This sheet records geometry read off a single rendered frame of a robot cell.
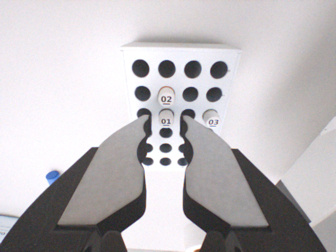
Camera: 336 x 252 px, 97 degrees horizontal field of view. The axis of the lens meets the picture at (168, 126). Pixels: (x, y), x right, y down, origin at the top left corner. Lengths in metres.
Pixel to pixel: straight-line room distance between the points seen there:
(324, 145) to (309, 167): 0.25
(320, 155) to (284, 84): 1.64
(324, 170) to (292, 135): 1.78
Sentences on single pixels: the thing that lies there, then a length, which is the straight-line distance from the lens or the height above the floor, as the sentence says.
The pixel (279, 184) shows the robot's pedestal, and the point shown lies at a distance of 0.82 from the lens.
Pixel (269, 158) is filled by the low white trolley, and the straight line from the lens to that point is 0.26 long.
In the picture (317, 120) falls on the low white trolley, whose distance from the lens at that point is 0.25.
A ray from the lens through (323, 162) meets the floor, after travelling 1.91.
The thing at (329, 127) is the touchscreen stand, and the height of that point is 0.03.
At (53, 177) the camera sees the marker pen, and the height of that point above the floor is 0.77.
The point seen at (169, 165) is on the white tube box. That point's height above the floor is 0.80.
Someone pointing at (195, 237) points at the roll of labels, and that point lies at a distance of 0.36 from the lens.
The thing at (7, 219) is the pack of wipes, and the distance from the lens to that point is 0.47.
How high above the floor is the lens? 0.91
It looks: 57 degrees down
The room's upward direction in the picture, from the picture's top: 180 degrees clockwise
